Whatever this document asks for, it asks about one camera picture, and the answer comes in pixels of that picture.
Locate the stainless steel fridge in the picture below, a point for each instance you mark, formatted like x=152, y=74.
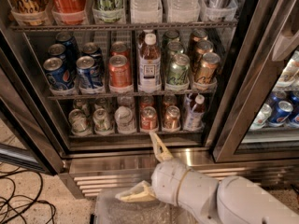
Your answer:
x=107, y=160

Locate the front green lacroix can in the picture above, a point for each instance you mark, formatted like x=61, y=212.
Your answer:
x=178, y=69

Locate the bottom shelf copper can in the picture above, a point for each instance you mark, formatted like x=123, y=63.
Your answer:
x=171, y=117

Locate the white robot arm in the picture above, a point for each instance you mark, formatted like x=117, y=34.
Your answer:
x=233, y=200

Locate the rear iced tea bottle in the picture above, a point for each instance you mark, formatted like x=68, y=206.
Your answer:
x=141, y=37

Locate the bottom shelf leftmost can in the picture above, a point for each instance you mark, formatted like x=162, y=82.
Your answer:
x=80, y=126

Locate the rear orange soda can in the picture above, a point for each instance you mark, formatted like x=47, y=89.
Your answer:
x=119, y=48

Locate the green lacroix can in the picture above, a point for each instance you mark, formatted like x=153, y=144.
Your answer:
x=173, y=48
x=170, y=35
x=178, y=69

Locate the top shelf green can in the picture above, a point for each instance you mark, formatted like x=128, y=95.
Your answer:
x=110, y=10

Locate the front gold lacroix can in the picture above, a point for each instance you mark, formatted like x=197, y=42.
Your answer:
x=207, y=68

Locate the middle green lacroix can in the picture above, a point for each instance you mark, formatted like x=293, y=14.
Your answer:
x=173, y=48

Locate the right fridge white can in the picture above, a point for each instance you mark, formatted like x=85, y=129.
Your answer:
x=261, y=117

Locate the front diet pepsi can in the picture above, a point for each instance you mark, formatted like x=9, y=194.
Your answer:
x=89, y=73

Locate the rear green lacroix can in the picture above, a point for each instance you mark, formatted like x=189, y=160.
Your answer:
x=170, y=35

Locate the diet pepsi can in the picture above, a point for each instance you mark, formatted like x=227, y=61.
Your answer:
x=93, y=50
x=89, y=73

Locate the orange soda can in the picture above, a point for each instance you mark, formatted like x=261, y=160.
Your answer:
x=119, y=71
x=119, y=48

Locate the front iced tea bottle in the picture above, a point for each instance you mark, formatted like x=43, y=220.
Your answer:
x=150, y=64

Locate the left open fridge door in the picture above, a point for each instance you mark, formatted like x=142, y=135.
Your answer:
x=21, y=115

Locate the middle gold lacroix can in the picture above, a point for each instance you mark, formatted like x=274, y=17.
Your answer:
x=200, y=48

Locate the left clear water bottle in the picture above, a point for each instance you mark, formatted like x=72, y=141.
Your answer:
x=144, y=11

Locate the gold lacroix can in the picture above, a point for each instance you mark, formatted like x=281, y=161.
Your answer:
x=207, y=68
x=197, y=35
x=200, y=48

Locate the rear diet pepsi can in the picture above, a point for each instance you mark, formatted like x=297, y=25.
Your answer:
x=93, y=50

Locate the clear water bottle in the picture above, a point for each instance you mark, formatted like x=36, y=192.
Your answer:
x=144, y=11
x=182, y=10

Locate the iced tea bottle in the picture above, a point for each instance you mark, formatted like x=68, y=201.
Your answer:
x=150, y=64
x=141, y=37

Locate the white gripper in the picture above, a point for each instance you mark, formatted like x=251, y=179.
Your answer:
x=168, y=180

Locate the clear plastic bin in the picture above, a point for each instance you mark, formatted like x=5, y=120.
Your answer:
x=109, y=210

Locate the red coca cola can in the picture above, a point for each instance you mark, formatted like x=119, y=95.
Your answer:
x=69, y=12

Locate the right fridge edge pepsi can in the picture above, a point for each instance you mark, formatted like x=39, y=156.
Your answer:
x=293, y=119

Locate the right glass fridge door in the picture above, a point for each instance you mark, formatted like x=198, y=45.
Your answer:
x=271, y=40

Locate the top shelf yellow lacroix can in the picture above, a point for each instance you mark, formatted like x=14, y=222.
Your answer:
x=29, y=12

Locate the right clear water bottle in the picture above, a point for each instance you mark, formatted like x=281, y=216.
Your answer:
x=182, y=10

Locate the bottom shelf red can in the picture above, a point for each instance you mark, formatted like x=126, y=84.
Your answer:
x=149, y=118

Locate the rear gold lacroix can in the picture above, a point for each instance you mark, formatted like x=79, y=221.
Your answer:
x=197, y=35

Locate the bottom shelf tea bottle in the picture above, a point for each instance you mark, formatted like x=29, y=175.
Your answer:
x=194, y=111

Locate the front orange soda can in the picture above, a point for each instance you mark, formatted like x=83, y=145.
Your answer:
x=119, y=71

